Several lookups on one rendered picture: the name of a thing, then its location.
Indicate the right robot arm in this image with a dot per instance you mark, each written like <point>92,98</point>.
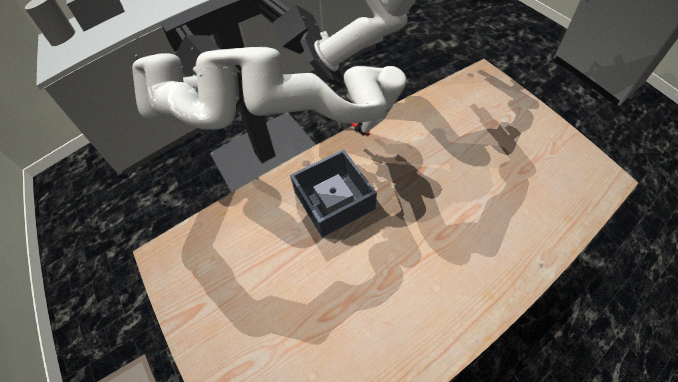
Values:
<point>266,91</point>

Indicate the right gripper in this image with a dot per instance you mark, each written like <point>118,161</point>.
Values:
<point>367,126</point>

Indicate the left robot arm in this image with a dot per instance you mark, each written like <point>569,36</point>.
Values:
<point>363,31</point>

